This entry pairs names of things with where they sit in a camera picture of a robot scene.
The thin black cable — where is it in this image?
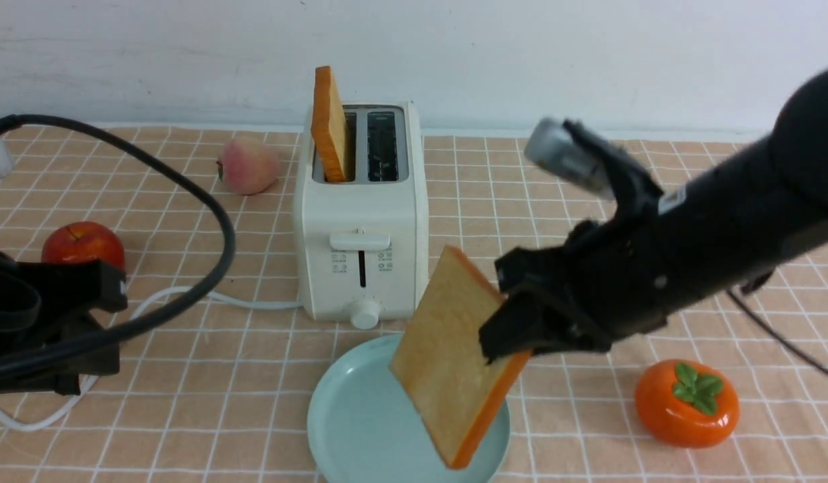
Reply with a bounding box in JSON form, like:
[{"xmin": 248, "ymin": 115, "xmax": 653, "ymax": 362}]
[{"xmin": 726, "ymin": 287, "xmax": 828, "ymax": 386}]

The black thick cable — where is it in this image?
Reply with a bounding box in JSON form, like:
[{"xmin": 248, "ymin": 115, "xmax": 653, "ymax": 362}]
[{"xmin": 0, "ymin": 114, "xmax": 237, "ymax": 384}]

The white two-slot toaster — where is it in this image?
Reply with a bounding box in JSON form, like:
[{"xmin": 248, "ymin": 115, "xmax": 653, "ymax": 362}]
[{"xmin": 293, "ymin": 102, "xmax": 429, "ymax": 330}]

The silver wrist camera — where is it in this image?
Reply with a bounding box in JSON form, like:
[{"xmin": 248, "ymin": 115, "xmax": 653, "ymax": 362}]
[{"xmin": 523, "ymin": 117, "xmax": 613, "ymax": 201}]

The white toaster power cord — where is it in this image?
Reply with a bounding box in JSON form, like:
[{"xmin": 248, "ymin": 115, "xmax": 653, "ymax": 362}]
[{"xmin": 0, "ymin": 286, "xmax": 303, "ymax": 431}]

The light blue round plate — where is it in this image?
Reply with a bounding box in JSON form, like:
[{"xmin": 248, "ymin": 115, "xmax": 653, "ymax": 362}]
[{"xmin": 307, "ymin": 333, "xmax": 511, "ymax": 482}]

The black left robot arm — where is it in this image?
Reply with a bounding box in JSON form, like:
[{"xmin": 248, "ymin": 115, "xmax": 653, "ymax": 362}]
[{"xmin": 0, "ymin": 251, "xmax": 128, "ymax": 395}]

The red apple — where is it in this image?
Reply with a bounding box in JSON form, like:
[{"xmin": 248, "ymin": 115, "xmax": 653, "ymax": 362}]
[{"xmin": 40, "ymin": 221, "xmax": 126, "ymax": 272}]

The orange persimmon with green leaves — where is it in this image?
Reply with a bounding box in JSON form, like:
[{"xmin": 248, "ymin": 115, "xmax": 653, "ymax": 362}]
[{"xmin": 634, "ymin": 360, "xmax": 741, "ymax": 449}]

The toast slice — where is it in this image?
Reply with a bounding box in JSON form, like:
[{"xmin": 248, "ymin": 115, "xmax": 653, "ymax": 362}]
[
  {"xmin": 390, "ymin": 246, "xmax": 532, "ymax": 470},
  {"xmin": 310, "ymin": 65, "xmax": 352, "ymax": 183}
]

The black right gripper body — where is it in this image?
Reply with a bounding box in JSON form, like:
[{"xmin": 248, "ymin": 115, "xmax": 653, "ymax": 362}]
[{"xmin": 495, "ymin": 220, "xmax": 662, "ymax": 354}]

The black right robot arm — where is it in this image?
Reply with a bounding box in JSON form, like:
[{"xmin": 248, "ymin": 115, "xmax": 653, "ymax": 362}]
[{"xmin": 479, "ymin": 70, "xmax": 828, "ymax": 363}]

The pink peach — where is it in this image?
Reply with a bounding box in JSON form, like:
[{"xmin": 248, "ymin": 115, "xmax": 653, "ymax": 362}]
[{"xmin": 217, "ymin": 137, "xmax": 281, "ymax": 196}]

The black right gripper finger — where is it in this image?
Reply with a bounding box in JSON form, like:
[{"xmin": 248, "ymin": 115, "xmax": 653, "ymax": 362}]
[
  {"xmin": 479, "ymin": 285, "xmax": 612, "ymax": 365},
  {"xmin": 495, "ymin": 247, "xmax": 573, "ymax": 294}
]

